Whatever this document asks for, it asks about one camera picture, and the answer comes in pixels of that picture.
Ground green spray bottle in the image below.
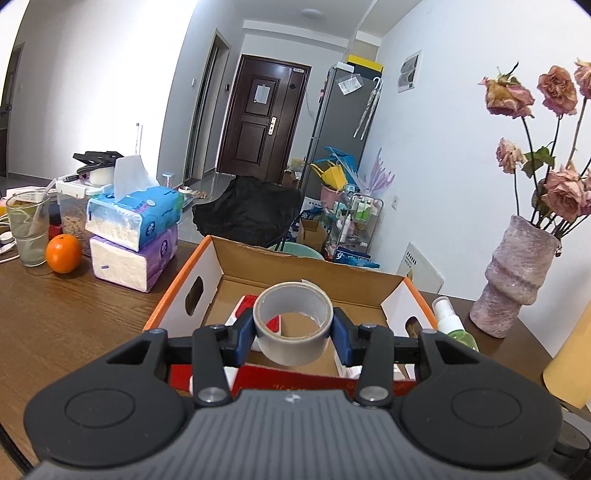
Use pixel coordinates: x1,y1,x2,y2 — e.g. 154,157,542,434
432,296,479,351

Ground grey tape roll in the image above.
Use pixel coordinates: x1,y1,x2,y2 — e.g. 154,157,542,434
253,281,334,367

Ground red cardboard box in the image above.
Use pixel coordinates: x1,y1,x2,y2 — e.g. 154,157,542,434
144,236,437,389

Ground purple tissue pack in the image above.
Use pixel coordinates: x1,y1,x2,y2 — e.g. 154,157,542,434
89,225,178,293

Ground black bag on floor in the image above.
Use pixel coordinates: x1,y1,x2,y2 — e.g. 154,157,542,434
192,176,303,247

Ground blue tissue pack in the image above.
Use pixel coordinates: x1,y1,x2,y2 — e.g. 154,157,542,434
85,186,184,252

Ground pink textured vase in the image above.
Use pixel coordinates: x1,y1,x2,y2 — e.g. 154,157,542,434
470,215,561,339

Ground orange fruit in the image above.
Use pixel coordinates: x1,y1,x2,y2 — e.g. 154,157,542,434
45,234,82,274

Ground yellow thermos jug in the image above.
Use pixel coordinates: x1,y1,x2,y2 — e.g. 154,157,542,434
543,305,591,409

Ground clear food container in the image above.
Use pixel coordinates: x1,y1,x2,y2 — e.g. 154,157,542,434
55,177,112,257

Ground glass cup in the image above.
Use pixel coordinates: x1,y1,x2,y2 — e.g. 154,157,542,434
6,189,50,267

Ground white power adapter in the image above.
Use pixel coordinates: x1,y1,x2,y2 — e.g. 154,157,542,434
0,231,16,254

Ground dried pink roses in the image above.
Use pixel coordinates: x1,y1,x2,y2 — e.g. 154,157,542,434
480,59,590,239

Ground grey refrigerator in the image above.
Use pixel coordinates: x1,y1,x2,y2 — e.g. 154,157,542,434
301,65,382,199

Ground dark brown door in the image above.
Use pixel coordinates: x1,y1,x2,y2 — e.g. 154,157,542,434
217,55,311,184

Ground wire trolley rack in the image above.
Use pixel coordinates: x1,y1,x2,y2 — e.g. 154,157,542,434
324,192,384,267

